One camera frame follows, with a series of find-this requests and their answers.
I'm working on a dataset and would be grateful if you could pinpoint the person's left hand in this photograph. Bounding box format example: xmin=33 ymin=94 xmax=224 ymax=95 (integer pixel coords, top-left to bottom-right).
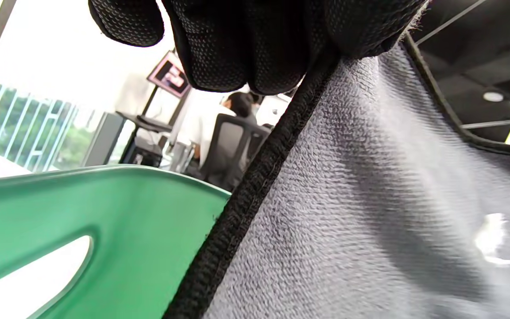
xmin=88 ymin=0 xmax=429 ymax=96

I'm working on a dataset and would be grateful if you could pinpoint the grey hand towel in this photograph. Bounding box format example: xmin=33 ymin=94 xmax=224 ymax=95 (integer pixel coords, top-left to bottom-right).
xmin=162 ymin=31 xmax=510 ymax=319

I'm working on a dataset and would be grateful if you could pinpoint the white paper scrap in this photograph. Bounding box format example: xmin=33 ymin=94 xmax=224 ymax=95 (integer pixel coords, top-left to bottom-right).
xmin=475 ymin=213 xmax=510 ymax=266

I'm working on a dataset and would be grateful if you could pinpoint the monitor with pink screen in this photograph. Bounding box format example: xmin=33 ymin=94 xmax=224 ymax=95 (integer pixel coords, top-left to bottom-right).
xmin=147 ymin=50 xmax=192 ymax=99

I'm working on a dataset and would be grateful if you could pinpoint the black mesh office chair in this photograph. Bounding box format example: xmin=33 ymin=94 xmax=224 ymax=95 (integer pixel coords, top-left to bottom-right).
xmin=188 ymin=113 xmax=274 ymax=192

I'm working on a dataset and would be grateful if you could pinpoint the green plastic bin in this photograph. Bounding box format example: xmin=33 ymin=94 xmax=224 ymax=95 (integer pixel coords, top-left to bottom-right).
xmin=0 ymin=164 xmax=232 ymax=319

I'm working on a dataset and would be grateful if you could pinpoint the glass window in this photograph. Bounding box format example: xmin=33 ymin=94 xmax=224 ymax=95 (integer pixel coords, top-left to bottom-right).
xmin=0 ymin=79 xmax=106 ymax=174

